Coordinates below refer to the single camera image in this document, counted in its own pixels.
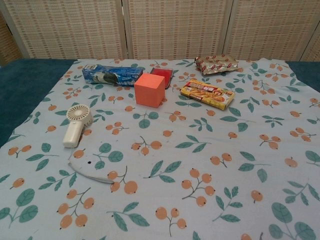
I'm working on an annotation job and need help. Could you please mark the yellow snack box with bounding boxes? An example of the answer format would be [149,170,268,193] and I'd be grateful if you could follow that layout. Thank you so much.
[179,78,236,111]

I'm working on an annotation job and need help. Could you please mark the red square tray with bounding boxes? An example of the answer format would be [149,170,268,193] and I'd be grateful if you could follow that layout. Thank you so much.
[149,66,174,90]

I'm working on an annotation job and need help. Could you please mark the woven folding screen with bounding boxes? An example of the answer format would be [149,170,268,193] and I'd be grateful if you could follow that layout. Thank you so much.
[0,0,320,68]

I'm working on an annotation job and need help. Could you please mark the orange cube block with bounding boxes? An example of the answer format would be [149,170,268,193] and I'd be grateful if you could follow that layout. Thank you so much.
[133,72,166,109]

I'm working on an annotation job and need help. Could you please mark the white handheld fan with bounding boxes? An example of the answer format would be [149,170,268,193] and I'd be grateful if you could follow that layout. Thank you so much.
[62,104,94,149]

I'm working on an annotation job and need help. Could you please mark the floral print tablecloth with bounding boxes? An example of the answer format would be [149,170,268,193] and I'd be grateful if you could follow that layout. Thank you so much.
[0,58,320,240]

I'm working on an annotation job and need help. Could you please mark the blue cookie package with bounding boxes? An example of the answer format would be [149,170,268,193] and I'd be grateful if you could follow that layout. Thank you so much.
[81,63,143,88]

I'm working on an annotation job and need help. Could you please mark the gold foil snack packet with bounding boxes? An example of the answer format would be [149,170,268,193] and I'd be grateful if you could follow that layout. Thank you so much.
[194,53,239,76]

